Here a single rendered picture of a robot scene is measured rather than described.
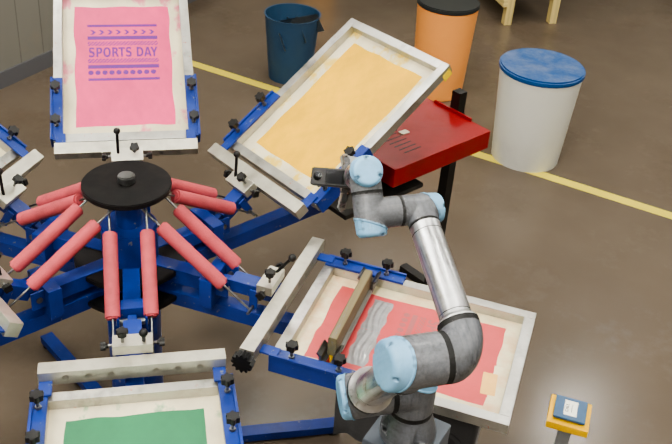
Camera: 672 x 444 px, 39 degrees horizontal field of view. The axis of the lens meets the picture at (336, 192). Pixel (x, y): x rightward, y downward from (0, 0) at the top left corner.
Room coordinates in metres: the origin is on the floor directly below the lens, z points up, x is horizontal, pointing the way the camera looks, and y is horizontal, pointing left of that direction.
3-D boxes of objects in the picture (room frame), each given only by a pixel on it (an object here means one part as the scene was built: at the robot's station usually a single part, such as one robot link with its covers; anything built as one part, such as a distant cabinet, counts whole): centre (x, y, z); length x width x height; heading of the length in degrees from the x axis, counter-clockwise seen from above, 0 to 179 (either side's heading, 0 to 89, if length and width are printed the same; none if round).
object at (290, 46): (6.57, 0.40, 0.27); 0.47 x 0.43 x 0.55; 75
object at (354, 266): (2.80, -0.13, 0.98); 0.30 x 0.05 x 0.07; 74
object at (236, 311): (2.59, 0.13, 0.89); 1.24 x 0.06 x 0.06; 74
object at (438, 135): (3.74, -0.30, 1.06); 0.61 x 0.46 x 0.12; 134
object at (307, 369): (2.27, 0.02, 0.98); 0.30 x 0.05 x 0.07; 74
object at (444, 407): (2.47, -0.28, 0.97); 0.79 x 0.58 x 0.04; 74
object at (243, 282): (2.62, 0.26, 1.02); 0.17 x 0.06 x 0.05; 74
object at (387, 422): (1.81, -0.24, 1.25); 0.15 x 0.15 x 0.10
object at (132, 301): (2.76, 0.73, 0.99); 0.82 x 0.79 x 0.12; 74
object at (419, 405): (1.81, -0.24, 1.37); 0.13 x 0.12 x 0.14; 108
